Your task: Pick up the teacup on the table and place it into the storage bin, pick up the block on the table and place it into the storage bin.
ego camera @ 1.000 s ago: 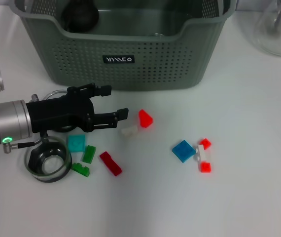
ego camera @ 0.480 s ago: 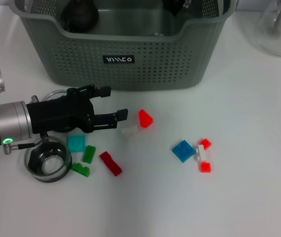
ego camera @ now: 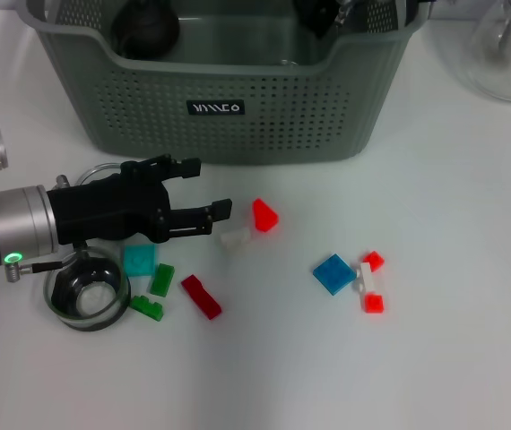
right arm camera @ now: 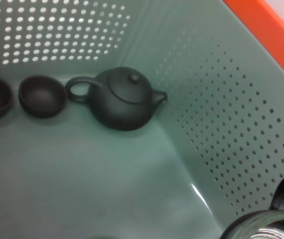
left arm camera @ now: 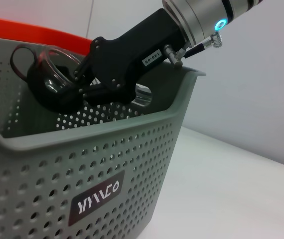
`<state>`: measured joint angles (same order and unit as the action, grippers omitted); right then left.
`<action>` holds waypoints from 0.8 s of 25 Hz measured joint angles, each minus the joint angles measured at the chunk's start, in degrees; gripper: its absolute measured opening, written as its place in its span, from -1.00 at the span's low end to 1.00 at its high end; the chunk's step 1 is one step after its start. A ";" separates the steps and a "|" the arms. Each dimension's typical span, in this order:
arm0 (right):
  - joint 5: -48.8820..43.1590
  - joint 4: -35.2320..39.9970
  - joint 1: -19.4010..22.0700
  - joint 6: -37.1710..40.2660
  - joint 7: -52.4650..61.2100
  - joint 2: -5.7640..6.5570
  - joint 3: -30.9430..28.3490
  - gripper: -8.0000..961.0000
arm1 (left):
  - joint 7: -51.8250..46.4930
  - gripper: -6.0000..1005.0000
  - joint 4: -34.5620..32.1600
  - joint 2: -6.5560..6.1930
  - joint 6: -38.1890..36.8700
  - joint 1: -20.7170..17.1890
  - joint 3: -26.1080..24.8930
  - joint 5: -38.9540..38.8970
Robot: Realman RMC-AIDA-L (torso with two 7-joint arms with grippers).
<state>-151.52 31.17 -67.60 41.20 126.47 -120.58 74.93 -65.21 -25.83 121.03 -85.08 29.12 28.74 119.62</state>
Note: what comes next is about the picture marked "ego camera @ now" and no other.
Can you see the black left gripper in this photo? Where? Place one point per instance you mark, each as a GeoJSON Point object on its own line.
{"type": "Point", "coordinates": [103, 208]}

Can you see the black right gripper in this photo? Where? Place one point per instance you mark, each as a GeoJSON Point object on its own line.
{"type": "Point", "coordinates": [316, 15]}

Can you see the glass teacup black holder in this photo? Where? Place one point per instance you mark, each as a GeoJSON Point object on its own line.
{"type": "Point", "coordinates": [89, 309]}
{"type": "Point", "coordinates": [86, 175]}

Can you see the grey-green plastic storage bin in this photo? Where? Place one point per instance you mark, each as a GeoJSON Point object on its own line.
{"type": "Point", "coordinates": [282, 125]}

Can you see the small white brick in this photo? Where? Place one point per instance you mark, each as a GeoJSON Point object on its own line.
{"type": "Point", "coordinates": [235, 237]}

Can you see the red wedge brick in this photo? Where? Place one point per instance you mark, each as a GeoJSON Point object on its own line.
{"type": "Point", "coordinates": [264, 217]}

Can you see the teal square plate brick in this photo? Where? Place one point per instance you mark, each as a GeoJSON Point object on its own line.
{"type": "Point", "coordinates": [140, 262]}

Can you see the green flat brick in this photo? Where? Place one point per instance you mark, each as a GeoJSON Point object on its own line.
{"type": "Point", "coordinates": [162, 280]}

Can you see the dark red long brick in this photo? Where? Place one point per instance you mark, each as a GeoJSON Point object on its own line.
{"type": "Point", "coordinates": [201, 298]}

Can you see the green notched brick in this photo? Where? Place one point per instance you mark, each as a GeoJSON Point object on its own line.
{"type": "Point", "coordinates": [148, 309]}

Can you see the blue square plate brick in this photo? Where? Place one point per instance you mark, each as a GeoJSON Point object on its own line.
{"type": "Point", "coordinates": [334, 274]}

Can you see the black teapot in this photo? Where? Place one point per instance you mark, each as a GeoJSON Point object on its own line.
{"type": "Point", "coordinates": [148, 31]}

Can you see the small red brick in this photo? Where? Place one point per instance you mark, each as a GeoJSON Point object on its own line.
{"type": "Point", "coordinates": [374, 260]}
{"type": "Point", "coordinates": [374, 303]}

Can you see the long white brick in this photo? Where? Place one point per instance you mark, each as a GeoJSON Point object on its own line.
{"type": "Point", "coordinates": [367, 280]}

